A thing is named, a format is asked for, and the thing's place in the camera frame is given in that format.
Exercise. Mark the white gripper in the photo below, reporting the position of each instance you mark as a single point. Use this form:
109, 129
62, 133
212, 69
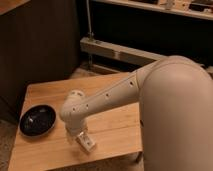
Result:
76, 127

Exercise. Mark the small clear plastic bottle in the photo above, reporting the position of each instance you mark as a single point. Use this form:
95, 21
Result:
86, 142

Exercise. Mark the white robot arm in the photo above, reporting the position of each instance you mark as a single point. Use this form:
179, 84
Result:
175, 97

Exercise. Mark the black ceramic bowl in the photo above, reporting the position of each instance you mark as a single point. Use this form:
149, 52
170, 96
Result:
37, 120

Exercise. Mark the wooden table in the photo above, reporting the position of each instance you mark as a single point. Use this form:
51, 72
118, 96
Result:
116, 132

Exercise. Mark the long metal beam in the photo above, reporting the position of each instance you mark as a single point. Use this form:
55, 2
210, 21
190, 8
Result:
147, 61

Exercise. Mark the vertical metal pole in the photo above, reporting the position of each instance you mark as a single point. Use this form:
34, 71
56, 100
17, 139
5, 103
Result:
90, 31

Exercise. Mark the wooden shelf board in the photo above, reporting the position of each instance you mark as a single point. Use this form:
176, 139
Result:
157, 8

